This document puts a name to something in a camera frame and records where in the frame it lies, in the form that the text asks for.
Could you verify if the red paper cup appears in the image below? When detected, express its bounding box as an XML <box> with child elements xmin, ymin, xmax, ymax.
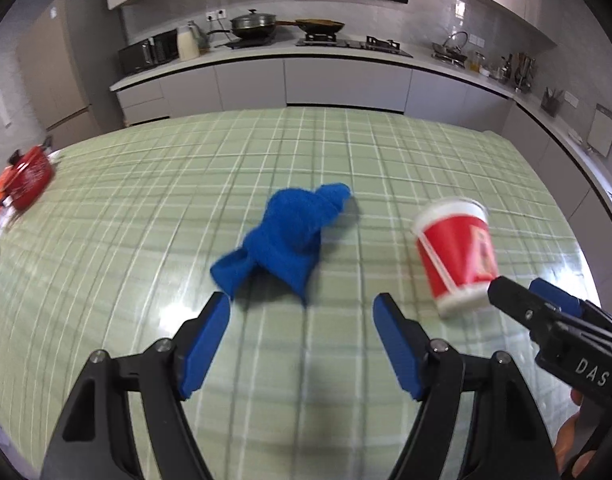
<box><xmin>411</xmin><ymin>197</ymin><xmax>499</xmax><ymax>318</ymax></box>

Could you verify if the right hand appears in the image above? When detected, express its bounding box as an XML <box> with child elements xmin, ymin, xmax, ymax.
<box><xmin>553</xmin><ymin>411</ymin><xmax>595</xmax><ymax>479</ymax></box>

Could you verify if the white cutting board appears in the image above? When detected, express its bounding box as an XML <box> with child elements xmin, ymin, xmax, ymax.
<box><xmin>586</xmin><ymin>103</ymin><xmax>612</xmax><ymax>157</ymax></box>

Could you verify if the black utensil holder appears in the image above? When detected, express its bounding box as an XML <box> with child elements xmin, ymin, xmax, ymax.
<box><xmin>540</xmin><ymin>87</ymin><xmax>565</xmax><ymax>118</ymax></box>

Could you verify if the knife rack with utensils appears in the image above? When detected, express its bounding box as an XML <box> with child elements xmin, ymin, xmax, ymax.
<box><xmin>496</xmin><ymin>52</ymin><xmax>537</xmax><ymax>93</ymax></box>

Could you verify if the blue cloth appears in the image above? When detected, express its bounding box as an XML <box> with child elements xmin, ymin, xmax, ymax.
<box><xmin>210</xmin><ymin>183</ymin><xmax>351</xmax><ymax>302</ymax></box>

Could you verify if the red pot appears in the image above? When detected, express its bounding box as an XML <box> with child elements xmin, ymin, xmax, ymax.
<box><xmin>3</xmin><ymin>136</ymin><xmax>54</xmax><ymax>212</ymax></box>

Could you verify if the black gas stove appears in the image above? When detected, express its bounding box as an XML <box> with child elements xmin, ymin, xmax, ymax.
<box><xmin>296</xmin><ymin>35</ymin><xmax>411</xmax><ymax>58</ymax></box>

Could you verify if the grey lower cabinets counter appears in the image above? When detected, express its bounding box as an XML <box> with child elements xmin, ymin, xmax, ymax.
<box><xmin>110</xmin><ymin>39</ymin><xmax>612</xmax><ymax>281</ymax></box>

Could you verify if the beige refrigerator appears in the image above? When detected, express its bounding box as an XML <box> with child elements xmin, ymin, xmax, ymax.
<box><xmin>16</xmin><ymin>0</ymin><xmax>126</xmax><ymax>150</ymax></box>

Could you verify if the grey pan with lid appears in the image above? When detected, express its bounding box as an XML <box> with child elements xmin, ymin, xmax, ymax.
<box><xmin>230</xmin><ymin>9</ymin><xmax>296</xmax><ymax>40</ymax></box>

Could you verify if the black microwave oven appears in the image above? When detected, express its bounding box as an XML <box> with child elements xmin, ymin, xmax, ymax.
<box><xmin>118</xmin><ymin>29</ymin><xmax>179</xmax><ymax>76</ymax></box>

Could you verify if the white jug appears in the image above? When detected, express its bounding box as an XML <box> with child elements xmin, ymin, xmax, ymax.
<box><xmin>177</xmin><ymin>25</ymin><xmax>199</xmax><ymax>61</ymax></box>

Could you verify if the wok with wooden handle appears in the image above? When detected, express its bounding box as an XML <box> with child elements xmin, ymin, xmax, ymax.
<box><xmin>275</xmin><ymin>18</ymin><xmax>345</xmax><ymax>36</ymax></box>

